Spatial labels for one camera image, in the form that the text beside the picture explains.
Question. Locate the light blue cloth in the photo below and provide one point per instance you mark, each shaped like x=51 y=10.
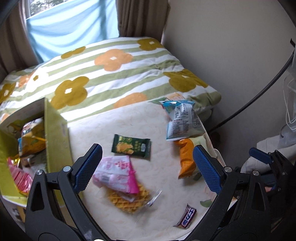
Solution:
x=69 y=27

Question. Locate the yellow-green cardboard box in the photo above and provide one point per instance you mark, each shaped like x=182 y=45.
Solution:
x=55 y=139

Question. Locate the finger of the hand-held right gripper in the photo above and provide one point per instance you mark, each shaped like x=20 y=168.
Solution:
x=261 y=154

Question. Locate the purple and white candy bar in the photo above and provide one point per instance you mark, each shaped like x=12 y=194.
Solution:
x=186 y=216

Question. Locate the pink striped snack packet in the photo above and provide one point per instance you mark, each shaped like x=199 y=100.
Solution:
x=19 y=179

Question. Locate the cream quilted mat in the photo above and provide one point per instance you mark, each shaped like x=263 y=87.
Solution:
x=157 y=176

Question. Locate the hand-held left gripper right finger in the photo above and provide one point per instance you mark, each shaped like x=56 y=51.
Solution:
x=207 y=169

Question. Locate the dark green snack packet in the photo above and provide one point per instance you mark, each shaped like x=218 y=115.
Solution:
x=129 y=146

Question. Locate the yellow and orange snack packet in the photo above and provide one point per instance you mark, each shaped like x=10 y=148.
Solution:
x=30 y=144

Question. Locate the clear waffle snack packet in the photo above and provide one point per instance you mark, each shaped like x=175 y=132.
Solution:
x=124 y=201

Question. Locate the blue and white snack packet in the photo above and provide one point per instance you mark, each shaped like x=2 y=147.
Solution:
x=182 y=122

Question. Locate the person's light trouser leg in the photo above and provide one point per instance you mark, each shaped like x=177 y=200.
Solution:
x=263 y=143

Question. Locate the floral striped blanket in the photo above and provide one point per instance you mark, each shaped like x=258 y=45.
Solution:
x=129 y=74

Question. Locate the clear plastic bag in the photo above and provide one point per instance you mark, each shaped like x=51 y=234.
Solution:
x=289 y=111

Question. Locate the window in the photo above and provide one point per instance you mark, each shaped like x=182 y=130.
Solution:
x=41 y=5

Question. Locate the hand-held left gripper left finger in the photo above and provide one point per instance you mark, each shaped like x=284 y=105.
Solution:
x=87 y=166

